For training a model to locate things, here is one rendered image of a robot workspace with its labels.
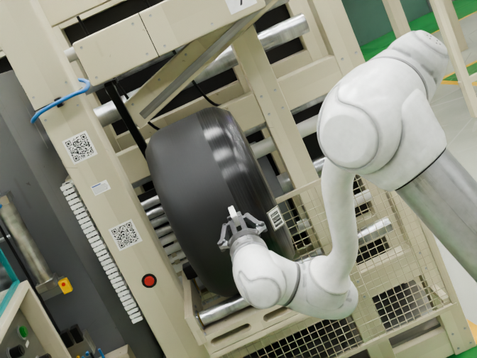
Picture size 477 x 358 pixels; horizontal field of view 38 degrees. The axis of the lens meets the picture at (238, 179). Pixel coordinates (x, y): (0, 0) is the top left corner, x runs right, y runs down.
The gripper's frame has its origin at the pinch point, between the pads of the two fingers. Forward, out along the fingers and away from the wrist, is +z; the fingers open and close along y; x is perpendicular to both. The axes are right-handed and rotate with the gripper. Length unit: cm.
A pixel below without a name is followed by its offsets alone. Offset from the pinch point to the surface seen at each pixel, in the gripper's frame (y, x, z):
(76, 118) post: 29, -35, 28
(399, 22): -285, 180, 708
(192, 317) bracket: 24.0, 27.4, 7.7
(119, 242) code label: 34.7, 2.8, 22.8
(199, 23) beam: -14, -40, 55
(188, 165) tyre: 5.7, -13.7, 12.9
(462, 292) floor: -80, 137, 105
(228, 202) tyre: -0.2, -2.3, 4.6
